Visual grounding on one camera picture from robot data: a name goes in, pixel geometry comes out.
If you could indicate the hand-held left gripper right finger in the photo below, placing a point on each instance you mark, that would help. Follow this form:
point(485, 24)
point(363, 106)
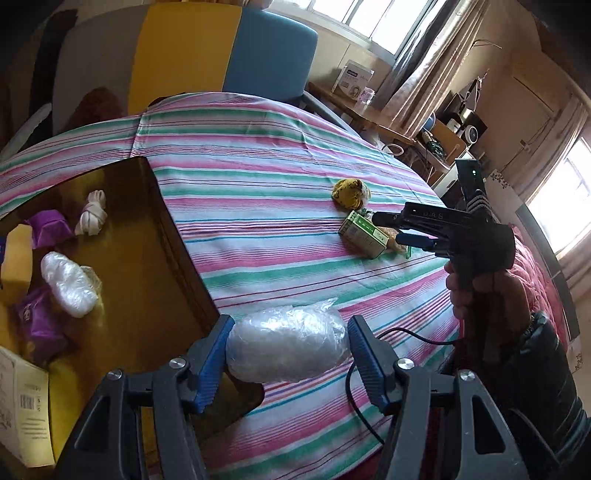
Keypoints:
point(369, 364)

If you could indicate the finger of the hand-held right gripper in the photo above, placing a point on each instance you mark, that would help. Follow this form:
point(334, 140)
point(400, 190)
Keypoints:
point(415, 241)
point(388, 218)

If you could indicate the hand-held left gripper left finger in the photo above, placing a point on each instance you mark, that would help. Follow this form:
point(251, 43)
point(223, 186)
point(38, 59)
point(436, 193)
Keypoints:
point(212, 369)

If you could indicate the cracker packet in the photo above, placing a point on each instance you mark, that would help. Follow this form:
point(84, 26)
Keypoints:
point(391, 242)

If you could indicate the green cardboard box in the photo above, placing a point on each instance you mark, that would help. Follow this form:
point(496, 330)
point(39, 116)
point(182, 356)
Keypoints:
point(364, 233)

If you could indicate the white plastic bag bundle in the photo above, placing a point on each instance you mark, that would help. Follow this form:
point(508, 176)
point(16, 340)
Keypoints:
point(67, 286)
point(286, 344)

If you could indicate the brown storage box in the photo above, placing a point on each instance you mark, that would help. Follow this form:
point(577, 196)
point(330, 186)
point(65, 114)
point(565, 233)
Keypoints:
point(138, 277)

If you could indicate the purple packet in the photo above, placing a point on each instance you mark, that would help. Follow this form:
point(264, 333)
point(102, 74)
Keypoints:
point(39, 323)
point(48, 226)

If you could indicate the cream cardboard box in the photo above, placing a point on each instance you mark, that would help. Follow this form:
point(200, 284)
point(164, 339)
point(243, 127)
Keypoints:
point(23, 406)

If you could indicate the white knotted cloth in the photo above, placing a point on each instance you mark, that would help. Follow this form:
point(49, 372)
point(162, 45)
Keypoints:
point(92, 217)

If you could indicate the yellow sponge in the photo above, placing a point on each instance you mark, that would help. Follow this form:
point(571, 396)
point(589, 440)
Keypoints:
point(18, 258)

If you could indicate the person's right forearm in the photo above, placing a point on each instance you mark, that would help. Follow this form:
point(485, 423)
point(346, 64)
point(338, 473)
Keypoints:
point(540, 378)

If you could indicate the person's right hand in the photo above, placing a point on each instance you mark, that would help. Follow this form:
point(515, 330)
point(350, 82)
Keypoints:
point(501, 300)

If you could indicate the yellow plush toy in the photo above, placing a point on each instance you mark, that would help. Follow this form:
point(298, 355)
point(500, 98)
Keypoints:
point(348, 194)

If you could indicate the red quilt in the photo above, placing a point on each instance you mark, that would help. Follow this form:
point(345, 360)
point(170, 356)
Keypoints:
point(535, 272)

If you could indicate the window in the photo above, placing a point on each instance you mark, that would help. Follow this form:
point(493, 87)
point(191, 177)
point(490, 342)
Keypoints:
point(369, 18)
point(568, 203)

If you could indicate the wooden desk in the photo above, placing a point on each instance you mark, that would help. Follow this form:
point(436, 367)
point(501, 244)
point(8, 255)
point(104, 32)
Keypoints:
point(364, 115)

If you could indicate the black speaker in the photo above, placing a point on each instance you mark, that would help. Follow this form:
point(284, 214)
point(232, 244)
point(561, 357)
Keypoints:
point(471, 127)

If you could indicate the small clear jar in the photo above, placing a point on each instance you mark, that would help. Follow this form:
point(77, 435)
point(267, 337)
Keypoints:
point(367, 96)

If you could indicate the striped bedsheet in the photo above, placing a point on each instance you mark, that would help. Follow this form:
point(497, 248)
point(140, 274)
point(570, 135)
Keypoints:
point(277, 161)

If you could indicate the white printed carton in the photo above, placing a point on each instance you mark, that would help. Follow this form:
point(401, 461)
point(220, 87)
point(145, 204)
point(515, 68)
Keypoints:
point(353, 81)

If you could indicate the pink-brown curtain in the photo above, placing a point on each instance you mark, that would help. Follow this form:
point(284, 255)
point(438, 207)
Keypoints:
point(438, 60)

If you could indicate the blue yellow grey armchair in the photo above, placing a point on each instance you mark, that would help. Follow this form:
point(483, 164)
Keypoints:
point(272, 50)

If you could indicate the brown fuzzy cloth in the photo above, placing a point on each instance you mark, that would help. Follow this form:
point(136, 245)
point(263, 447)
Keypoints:
point(99, 108)

